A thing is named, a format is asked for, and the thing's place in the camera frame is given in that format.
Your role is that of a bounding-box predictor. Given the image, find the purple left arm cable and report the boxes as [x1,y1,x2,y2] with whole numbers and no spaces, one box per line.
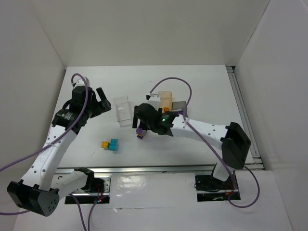
[0,73,102,231]

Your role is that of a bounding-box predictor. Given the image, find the amber plastic container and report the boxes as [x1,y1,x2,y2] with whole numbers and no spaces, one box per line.
[158,91,173,113]

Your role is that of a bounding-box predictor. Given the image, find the teal lego brick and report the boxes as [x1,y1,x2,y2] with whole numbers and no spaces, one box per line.
[107,139,118,152]

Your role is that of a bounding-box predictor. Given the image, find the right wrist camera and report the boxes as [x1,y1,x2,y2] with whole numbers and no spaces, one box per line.
[146,93,160,101]

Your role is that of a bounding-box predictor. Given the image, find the yellow square lego brick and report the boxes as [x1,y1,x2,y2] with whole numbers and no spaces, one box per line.
[101,141,109,149]

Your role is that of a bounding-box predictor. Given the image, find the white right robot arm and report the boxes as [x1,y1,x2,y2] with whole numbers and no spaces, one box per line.
[133,103,251,188]

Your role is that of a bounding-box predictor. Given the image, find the clear plastic container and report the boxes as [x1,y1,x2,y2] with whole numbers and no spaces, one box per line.
[114,96,132,127]

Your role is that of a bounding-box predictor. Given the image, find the aluminium front rail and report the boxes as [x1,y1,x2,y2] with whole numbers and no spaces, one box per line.
[54,164,217,174]

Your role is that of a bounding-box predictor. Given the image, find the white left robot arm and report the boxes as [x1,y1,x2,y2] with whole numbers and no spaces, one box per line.
[7,85,111,217]

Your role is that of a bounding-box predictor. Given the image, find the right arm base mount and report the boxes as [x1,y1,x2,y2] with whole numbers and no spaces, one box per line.
[194,175,241,202]

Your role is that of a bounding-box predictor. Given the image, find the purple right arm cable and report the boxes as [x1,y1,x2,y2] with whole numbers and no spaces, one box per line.
[150,77,261,208]

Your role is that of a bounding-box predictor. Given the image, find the purple lego brick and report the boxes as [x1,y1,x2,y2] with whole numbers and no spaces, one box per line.
[136,124,147,140]

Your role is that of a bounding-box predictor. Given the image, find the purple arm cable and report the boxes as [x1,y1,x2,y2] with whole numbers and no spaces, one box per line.
[150,77,261,208]
[0,73,102,231]

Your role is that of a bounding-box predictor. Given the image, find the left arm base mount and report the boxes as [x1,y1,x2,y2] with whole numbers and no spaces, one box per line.
[72,176,111,205]

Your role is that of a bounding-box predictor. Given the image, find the dark grey plastic container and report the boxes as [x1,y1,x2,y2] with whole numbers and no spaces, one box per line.
[172,101,187,116]

